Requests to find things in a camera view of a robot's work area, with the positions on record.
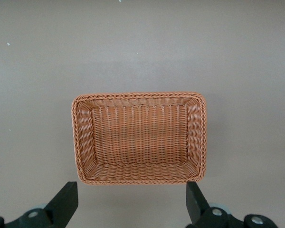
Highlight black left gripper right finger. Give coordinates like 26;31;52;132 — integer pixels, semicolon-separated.
186;181;244;228

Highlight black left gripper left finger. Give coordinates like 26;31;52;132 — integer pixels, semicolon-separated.
7;181;79;228

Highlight brown wicker basket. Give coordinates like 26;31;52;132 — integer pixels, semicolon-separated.
70;91;207;186

